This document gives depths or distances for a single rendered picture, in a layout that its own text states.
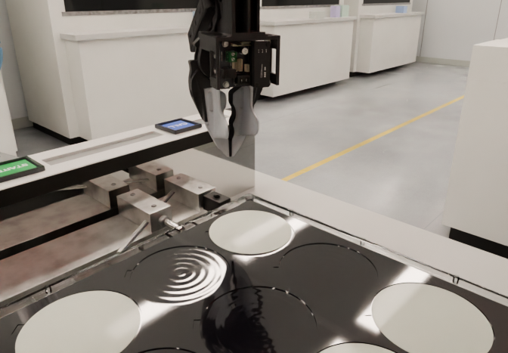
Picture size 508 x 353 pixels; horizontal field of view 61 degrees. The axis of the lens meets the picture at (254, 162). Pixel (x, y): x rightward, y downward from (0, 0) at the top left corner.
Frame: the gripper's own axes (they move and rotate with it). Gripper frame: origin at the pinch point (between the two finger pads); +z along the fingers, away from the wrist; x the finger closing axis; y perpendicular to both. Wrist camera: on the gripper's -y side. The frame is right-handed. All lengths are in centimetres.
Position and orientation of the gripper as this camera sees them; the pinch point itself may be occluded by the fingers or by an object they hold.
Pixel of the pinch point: (227, 144)
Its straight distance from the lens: 54.5
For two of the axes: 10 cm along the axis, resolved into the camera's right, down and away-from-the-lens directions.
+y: 3.9, 3.4, -8.6
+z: 0.0, 9.3, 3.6
